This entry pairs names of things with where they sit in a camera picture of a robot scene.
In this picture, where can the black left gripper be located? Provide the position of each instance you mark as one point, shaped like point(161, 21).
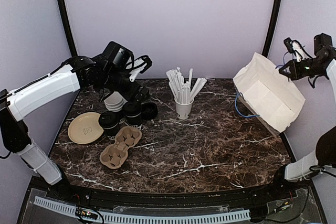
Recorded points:
point(129, 95)

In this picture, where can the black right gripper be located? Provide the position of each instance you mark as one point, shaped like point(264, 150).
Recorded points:
point(295, 74)

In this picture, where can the stack of paper cups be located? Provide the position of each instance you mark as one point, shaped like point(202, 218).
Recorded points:
point(114, 102)

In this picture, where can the black coffee cup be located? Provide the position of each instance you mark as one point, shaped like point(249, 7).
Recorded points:
point(135, 121)
point(109, 121)

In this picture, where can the stack of black lids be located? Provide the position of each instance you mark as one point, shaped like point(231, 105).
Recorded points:
point(149, 111)

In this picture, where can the checkered paper bag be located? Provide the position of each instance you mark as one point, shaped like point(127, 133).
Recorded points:
point(271, 96)

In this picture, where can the brown pulp cup carrier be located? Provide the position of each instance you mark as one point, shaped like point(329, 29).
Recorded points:
point(114, 155)

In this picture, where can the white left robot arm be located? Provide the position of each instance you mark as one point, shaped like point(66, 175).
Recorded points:
point(72, 75)

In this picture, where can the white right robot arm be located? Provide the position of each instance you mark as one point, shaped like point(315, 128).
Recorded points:
point(312, 135)

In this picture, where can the bundle of wrapped straws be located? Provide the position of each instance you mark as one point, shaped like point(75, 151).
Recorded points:
point(182, 89)

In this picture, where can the white cup holding straws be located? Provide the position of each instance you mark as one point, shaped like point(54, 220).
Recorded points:
point(183, 110)

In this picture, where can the beige round plate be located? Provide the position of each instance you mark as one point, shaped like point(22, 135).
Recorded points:
point(85, 128)

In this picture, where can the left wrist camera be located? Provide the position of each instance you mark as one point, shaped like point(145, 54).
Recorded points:
point(118, 55)

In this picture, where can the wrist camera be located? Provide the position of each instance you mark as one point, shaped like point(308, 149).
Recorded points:
point(118, 55)
point(320, 41)

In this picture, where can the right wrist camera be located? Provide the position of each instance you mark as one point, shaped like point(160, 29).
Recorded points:
point(320, 41)

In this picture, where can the black front rail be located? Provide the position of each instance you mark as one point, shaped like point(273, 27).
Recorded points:
point(249, 197)

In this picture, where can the white slotted cable duct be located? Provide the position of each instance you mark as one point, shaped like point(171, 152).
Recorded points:
point(139, 215)

